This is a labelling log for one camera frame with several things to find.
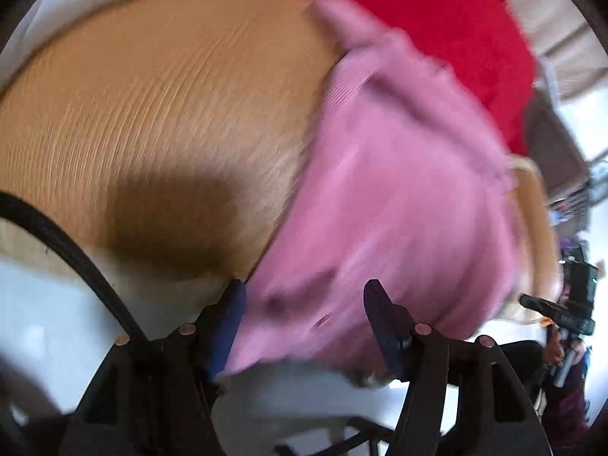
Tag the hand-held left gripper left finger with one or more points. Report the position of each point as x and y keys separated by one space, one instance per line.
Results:
x=225 y=332

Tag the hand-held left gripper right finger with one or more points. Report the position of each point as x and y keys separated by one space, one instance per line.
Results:
x=387 y=332

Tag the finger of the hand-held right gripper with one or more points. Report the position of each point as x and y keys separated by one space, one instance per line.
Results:
x=539 y=305

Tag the pink fleece jacket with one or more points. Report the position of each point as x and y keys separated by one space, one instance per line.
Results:
x=394 y=190

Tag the person's right forearm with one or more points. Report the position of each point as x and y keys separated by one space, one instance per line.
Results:
x=570 y=413

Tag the person's right hand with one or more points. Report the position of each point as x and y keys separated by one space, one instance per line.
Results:
x=553 y=351

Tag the woven brown mat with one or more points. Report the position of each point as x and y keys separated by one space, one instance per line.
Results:
x=166 y=104

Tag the red blanket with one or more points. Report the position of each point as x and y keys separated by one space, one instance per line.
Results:
x=451 y=33

